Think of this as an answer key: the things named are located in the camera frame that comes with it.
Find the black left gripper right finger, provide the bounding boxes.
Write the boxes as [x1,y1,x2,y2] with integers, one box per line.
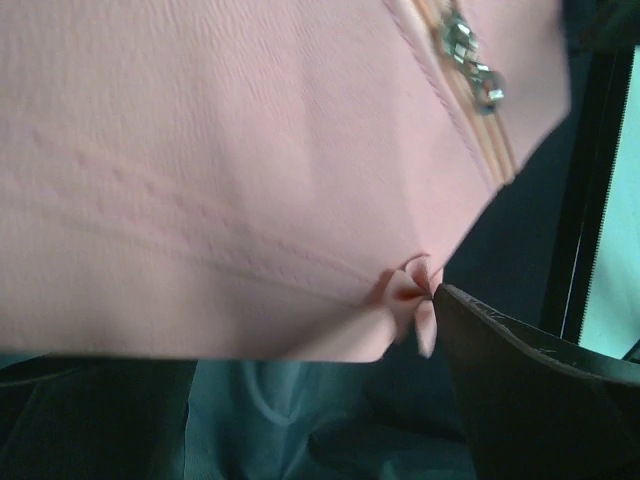
[434,284,639,479]

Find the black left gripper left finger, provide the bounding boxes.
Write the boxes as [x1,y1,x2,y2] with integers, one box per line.
[1,357,193,479]

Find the pink cloth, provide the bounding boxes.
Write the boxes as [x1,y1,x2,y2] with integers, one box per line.
[1,1,570,362]

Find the blue fish-print kids suitcase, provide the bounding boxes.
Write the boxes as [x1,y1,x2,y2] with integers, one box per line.
[0,0,640,480]

